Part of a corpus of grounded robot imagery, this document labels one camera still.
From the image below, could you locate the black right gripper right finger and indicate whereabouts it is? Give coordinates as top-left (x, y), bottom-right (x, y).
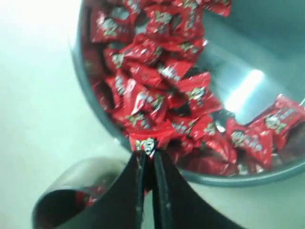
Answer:
top-left (152, 151), bottom-right (242, 229)

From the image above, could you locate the red candy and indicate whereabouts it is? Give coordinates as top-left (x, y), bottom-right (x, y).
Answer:
top-left (176, 135), bottom-right (238, 176)
top-left (75, 187), bottom-right (106, 207)
top-left (225, 118), bottom-right (273, 167)
top-left (129, 123), bottom-right (175, 159)
top-left (249, 94), bottom-right (305, 150)

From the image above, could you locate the stainless steel cup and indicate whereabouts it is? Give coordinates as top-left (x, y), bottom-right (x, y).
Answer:
top-left (32, 157), bottom-right (126, 229)

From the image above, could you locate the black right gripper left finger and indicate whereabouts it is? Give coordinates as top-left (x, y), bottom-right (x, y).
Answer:
top-left (56, 151), bottom-right (146, 229)

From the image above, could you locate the round stainless steel plate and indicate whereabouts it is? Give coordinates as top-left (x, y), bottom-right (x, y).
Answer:
top-left (69, 0), bottom-right (305, 187)

